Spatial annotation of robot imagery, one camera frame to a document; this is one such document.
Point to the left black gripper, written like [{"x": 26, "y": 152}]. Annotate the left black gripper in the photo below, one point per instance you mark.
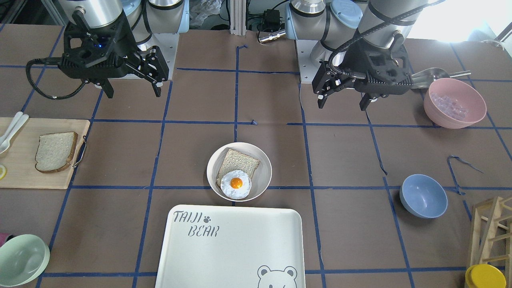
[{"x": 351, "y": 60}]

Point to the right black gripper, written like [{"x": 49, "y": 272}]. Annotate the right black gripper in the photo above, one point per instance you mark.
[{"x": 127, "y": 48}]

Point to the bread slice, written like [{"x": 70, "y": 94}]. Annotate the bread slice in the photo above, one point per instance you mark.
[
  {"x": 55, "y": 152},
  {"x": 235, "y": 160}
]

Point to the cream round plate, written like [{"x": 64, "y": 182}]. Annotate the cream round plate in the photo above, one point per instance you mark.
[{"x": 262, "y": 175}]

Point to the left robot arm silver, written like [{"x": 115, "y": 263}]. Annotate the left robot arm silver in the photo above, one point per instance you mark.
[{"x": 339, "y": 23}]

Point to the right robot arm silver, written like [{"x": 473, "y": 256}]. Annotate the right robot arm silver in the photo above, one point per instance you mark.
[{"x": 146, "y": 18}]

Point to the bread slice on plate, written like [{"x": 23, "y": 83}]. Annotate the bread slice on plate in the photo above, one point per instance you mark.
[{"x": 235, "y": 160}]

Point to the metal scoop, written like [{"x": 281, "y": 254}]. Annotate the metal scoop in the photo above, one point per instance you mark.
[{"x": 423, "y": 79}]

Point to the pink bowl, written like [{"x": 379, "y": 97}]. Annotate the pink bowl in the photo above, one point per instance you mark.
[{"x": 467, "y": 97}]

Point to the ice cubes in bowl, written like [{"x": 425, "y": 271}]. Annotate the ice cubes in bowl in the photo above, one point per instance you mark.
[{"x": 448, "y": 106}]

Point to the blue bowl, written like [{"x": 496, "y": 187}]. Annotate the blue bowl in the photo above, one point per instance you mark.
[{"x": 423, "y": 196}]

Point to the wooden cutting board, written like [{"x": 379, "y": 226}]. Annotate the wooden cutting board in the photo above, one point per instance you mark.
[{"x": 19, "y": 159}]

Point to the white plastic fork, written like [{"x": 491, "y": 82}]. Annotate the white plastic fork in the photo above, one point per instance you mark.
[{"x": 15, "y": 119}]

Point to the white plastic spoon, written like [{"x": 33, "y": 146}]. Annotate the white plastic spoon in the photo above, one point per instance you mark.
[{"x": 7, "y": 142}]

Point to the fried egg toy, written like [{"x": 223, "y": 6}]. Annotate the fried egg toy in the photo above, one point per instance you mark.
[{"x": 236, "y": 184}]

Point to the cream bear tray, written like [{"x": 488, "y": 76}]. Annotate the cream bear tray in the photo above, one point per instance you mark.
[{"x": 232, "y": 247}]

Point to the wooden rack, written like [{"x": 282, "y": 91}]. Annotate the wooden rack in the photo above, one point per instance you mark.
[{"x": 491, "y": 223}]

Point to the pink cloth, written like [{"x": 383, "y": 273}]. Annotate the pink cloth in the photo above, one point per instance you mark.
[{"x": 4, "y": 237}]

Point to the green bowl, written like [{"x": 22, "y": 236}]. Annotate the green bowl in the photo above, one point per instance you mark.
[{"x": 22, "y": 259}]

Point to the yellow cup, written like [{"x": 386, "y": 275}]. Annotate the yellow cup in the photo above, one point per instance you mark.
[{"x": 484, "y": 276}]

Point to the aluminium frame post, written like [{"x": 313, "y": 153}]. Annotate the aluminium frame post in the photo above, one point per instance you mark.
[{"x": 238, "y": 10}]

